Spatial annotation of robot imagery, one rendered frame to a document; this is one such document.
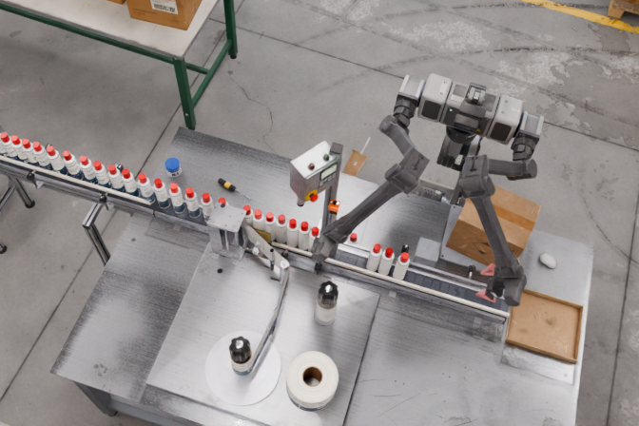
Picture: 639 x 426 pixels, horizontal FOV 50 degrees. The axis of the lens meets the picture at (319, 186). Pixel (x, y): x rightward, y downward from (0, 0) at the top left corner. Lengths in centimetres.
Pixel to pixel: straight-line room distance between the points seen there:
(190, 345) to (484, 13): 351
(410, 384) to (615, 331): 167
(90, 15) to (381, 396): 264
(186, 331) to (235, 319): 21
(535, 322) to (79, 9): 297
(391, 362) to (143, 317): 108
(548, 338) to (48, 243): 279
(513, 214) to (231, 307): 128
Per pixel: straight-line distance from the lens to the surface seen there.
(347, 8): 529
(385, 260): 293
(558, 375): 316
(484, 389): 304
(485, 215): 250
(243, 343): 262
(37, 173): 349
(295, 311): 298
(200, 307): 301
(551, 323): 323
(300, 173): 260
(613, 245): 455
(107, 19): 418
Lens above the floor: 366
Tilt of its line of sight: 59 degrees down
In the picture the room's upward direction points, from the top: 5 degrees clockwise
